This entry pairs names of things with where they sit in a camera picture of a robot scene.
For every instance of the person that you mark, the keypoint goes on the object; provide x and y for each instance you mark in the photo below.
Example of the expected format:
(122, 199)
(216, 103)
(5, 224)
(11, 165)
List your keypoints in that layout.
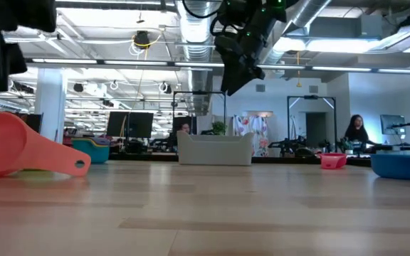
(356, 135)
(185, 128)

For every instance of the grey ceiling air unit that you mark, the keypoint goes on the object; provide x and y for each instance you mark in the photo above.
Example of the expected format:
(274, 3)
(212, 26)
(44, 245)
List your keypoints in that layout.
(347, 26)

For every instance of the black metal rig frame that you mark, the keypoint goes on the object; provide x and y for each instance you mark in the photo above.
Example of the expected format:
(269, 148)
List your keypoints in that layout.
(199, 92)
(311, 97)

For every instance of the grey wall monitor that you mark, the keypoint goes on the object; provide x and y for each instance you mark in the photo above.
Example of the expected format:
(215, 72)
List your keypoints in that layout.
(391, 124)

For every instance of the white room pillar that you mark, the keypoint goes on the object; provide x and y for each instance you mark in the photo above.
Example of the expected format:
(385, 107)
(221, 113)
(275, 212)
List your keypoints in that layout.
(50, 106)

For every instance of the black ceiling device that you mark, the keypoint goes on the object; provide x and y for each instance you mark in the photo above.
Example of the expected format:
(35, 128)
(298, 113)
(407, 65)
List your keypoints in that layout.
(141, 37)

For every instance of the silver ventilation duct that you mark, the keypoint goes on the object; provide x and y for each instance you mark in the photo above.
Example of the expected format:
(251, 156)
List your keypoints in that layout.
(196, 35)

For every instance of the white plastic basket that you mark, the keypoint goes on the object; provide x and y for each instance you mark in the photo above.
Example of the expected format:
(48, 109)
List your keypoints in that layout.
(214, 151)

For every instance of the blue measuring cup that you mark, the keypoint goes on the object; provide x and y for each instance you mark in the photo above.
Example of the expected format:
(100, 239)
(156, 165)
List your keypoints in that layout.
(399, 167)

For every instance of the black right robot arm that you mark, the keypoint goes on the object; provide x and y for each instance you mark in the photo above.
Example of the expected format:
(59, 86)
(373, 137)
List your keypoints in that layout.
(255, 9)

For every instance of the black computer monitor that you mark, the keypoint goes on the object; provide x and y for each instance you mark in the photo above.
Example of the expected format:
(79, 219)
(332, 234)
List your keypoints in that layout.
(141, 125)
(117, 124)
(176, 124)

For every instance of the black aluminium table frame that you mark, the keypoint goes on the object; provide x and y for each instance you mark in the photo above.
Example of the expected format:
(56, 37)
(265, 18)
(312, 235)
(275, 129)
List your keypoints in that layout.
(283, 160)

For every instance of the teal measuring cup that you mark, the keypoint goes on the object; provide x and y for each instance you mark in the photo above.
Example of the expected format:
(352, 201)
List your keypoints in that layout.
(94, 154)

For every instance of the grey wall vent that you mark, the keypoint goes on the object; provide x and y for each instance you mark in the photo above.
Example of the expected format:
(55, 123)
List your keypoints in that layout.
(260, 87)
(313, 89)

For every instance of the long ceiling light strip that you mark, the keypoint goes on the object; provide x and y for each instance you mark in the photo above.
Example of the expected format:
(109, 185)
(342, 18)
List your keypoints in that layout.
(137, 63)
(340, 68)

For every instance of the green potted plant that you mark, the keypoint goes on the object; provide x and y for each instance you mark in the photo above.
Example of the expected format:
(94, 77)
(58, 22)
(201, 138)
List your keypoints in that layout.
(219, 127)

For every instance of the pink measuring cup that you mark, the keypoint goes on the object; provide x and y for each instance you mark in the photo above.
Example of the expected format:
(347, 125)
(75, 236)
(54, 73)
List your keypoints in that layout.
(333, 161)

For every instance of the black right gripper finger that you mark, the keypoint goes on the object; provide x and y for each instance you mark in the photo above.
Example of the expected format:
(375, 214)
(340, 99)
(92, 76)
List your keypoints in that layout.
(255, 73)
(234, 81)

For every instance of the floral patterned curtain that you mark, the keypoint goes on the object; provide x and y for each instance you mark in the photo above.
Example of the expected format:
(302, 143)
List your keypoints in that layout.
(258, 135)

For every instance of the orange measuring cup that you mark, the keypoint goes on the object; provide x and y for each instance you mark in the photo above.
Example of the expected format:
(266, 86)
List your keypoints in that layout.
(41, 153)

